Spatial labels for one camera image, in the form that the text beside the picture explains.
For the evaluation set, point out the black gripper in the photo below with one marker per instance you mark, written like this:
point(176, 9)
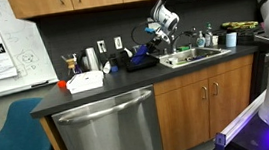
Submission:
point(157, 41)

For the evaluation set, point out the white cup in sink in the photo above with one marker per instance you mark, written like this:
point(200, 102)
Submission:
point(173, 60)

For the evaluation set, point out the chrome sink faucet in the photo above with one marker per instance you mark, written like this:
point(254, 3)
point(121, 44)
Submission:
point(174, 44)

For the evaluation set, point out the green sponge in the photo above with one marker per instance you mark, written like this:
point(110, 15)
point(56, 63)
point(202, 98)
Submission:
point(183, 48)

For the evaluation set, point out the small blue container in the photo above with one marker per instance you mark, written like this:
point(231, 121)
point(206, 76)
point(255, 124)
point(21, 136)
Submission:
point(114, 68)

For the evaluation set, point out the stainless steel sink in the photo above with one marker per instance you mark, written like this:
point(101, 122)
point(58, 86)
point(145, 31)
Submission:
point(196, 55)

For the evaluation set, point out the clear soap pump dispenser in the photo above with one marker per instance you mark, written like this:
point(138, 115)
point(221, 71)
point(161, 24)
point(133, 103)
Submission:
point(200, 41)

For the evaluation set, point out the steel carafe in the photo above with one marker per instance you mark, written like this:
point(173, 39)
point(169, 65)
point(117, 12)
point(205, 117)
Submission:
point(92, 58)

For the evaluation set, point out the dish soap bottle green cap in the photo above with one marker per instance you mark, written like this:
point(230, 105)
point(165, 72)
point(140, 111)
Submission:
point(208, 37)

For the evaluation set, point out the small white mug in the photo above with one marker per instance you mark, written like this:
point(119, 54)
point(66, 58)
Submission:
point(215, 40)

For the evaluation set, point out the white flat box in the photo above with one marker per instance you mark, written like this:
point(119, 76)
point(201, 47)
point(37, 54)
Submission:
point(85, 81)

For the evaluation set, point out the wide wooden lower cabinet door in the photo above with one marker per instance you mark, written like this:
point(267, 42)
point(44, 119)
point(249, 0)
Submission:
point(182, 116)

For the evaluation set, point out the glass pour-over coffee maker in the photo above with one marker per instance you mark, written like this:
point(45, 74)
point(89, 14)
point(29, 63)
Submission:
point(70, 63)

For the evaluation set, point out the light blue tumbler black lid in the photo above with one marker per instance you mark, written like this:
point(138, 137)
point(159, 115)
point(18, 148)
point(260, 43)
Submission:
point(231, 40)

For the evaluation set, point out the yellow green cloth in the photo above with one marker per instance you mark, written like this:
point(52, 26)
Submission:
point(240, 25)

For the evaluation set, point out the stainless steel dishwasher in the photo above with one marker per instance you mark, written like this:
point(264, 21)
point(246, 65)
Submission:
point(114, 134)

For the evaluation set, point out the small red object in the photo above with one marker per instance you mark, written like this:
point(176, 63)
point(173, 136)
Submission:
point(61, 83)

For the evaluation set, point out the narrow wooden lower cabinet door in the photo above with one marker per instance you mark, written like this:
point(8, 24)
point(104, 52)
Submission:
point(230, 98)

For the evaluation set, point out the white whiteboard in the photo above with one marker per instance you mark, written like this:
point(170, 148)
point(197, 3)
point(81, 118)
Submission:
point(32, 45)

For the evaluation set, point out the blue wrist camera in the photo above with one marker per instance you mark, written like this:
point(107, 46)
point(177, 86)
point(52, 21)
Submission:
point(150, 30)

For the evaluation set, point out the white wall outlet plate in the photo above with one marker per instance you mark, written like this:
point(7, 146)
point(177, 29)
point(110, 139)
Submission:
point(101, 46)
point(118, 42)

